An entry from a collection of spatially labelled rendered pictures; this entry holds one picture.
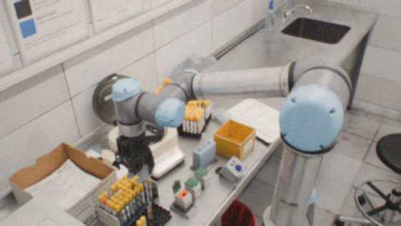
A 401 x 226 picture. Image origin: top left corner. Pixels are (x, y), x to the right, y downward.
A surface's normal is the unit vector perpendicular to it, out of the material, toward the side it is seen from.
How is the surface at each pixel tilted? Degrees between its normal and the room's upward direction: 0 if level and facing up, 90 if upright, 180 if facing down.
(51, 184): 1
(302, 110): 83
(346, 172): 0
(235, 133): 90
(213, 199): 0
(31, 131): 90
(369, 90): 90
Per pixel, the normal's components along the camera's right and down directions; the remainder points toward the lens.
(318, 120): -0.43, 0.40
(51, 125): 0.83, 0.30
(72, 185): 0.01, -0.82
